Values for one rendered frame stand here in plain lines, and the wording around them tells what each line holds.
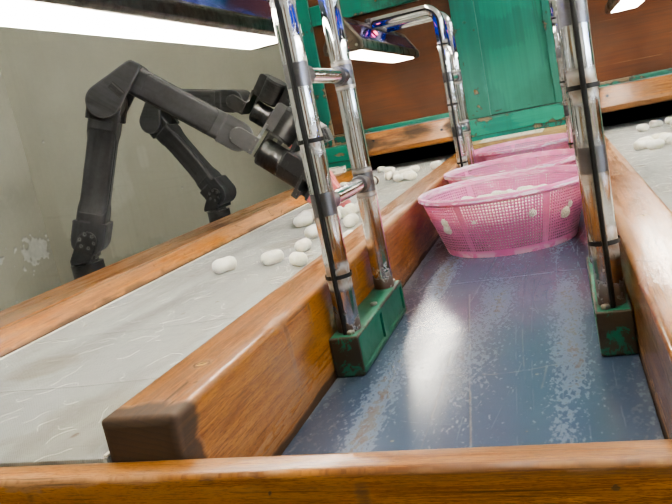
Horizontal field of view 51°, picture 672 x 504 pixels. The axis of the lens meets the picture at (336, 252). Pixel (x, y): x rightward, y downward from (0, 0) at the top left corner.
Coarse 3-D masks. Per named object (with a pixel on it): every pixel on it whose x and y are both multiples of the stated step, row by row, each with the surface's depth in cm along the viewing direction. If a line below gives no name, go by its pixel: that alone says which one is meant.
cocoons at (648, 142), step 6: (654, 120) 177; (660, 120) 176; (666, 120) 178; (642, 126) 172; (648, 126) 172; (654, 126) 176; (660, 126) 176; (666, 132) 144; (642, 138) 142; (648, 138) 140; (654, 138) 145; (660, 138) 141; (666, 138) 137; (636, 144) 138; (642, 144) 138; (648, 144) 135; (654, 144) 134; (660, 144) 134; (636, 150) 139
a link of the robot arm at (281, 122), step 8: (280, 104) 135; (272, 112) 135; (280, 112) 135; (288, 112) 135; (272, 120) 135; (280, 120) 135; (288, 120) 134; (240, 128) 133; (264, 128) 134; (272, 128) 135; (280, 128) 135; (288, 128) 135; (232, 136) 133; (240, 136) 133; (248, 136) 133; (280, 136) 135; (288, 136) 135; (296, 136) 136; (240, 144) 133; (248, 144) 133; (256, 144) 133; (248, 152) 133
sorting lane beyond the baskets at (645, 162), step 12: (612, 132) 188; (624, 132) 181; (636, 132) 175; (648, 132) 169; (660, 132) 163; (624, 144) 154; (624, 156) 134; (636, 156) 131; (648, 156) 127; (660, 156) 124; (636, 168) 116; (648, 168) 113; (660, 168) 111; (648, 180) 102; (660, 180) 100; (660, 192) 91
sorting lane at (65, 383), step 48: (384, 192) 157; (240, 240) 127; (288, 240) 116; (144, 288) 99; (192, 288) 91; (240, 288) 85; (48, 336) 81; (96, 336) 76; (144, 336) 71; (192, 336) 68; (0, 384) 65; (48, 384) 61; (96, 384) 59; (144, 384) 56; (0, 432) 52; (48, 432) 50; (96, 432) 48
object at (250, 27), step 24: (24, 0) 50; (48, 0) 52; (72, 0) 54; (96, 0) 57; (120, 0) 60; (144, 0) 64; (168, 0) 68; (192, 0) 74; (216, 0) 81; (240, 0) 89; (264, 0) 98; (192, 24) 73; (216, 24) 77; (240, 24) 83; (264, 24) 90
